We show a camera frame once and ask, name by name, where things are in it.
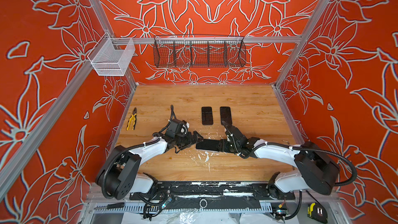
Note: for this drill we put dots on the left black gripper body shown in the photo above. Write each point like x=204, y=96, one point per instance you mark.
x=183, y=140

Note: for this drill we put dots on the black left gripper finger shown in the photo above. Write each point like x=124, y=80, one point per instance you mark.
x=184, y=146
x=196, y=138

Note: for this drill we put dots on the yellow black pliers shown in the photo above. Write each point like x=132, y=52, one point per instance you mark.
x=131, y=123

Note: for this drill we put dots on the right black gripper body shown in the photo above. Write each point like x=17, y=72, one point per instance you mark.
x=236, y=149

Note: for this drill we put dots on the black phone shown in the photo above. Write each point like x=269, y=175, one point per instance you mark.
x=210, y=145

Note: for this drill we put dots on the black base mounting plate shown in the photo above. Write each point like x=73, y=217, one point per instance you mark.
x=257, y=190

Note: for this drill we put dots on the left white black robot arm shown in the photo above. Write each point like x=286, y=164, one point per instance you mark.
x=119, y=175

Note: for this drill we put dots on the black wire basket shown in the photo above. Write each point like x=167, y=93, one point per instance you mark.
x=199, y=51

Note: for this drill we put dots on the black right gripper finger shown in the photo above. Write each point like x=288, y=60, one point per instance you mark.
x=223, y=149
x=223, y=142

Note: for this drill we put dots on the clear plastic bin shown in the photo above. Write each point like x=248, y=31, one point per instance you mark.
x=109, y=57

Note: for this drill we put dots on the grey slotted cable duct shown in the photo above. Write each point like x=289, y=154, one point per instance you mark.
x=202, y=205

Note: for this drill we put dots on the black phone case with holes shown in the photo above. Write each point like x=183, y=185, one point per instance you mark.
x=207, y=116

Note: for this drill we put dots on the black screwdriver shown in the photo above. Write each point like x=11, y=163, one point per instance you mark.
x=108, y=206

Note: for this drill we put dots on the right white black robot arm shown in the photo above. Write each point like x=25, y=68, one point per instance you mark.
x=316, y=169

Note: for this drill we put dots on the yellow black tape measure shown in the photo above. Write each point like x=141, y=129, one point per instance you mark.
x=317, y=212

